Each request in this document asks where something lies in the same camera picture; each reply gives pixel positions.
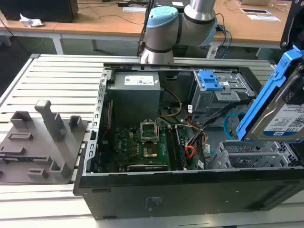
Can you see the hard disk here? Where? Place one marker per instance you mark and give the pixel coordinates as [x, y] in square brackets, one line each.
[280, 114]

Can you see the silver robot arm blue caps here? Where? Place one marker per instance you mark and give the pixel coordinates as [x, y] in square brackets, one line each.
[161, 35]

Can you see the metal disk bay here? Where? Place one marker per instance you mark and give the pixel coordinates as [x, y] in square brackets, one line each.
[237, 154]

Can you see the white paper sheet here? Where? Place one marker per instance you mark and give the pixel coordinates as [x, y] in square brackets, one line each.
[134, 9]
[263, 17]

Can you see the metal drive cage blue latch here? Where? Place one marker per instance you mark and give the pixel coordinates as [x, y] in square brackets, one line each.
[209, 99]

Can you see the dark RAM stick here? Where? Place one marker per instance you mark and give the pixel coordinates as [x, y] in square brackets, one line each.
[171, 149]
[180, 149]

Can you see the grey power supply unit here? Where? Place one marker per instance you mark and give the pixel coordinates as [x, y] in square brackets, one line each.
[135, 95]

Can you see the wooden desk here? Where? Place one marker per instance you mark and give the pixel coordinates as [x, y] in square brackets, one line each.
[95, 21]

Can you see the green motherboard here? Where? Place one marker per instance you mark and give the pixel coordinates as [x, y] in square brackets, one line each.
[123, 147]

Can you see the black PC case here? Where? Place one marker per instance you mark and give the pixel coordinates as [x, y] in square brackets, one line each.
[166, 194]

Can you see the black box on desk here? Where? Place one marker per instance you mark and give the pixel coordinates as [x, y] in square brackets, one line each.
[38, 9]

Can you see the crumpled white paper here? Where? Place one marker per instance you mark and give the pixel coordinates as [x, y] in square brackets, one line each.
[31, 21]

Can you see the grey parts rack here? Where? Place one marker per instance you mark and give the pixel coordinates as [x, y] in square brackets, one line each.
[35, 152]

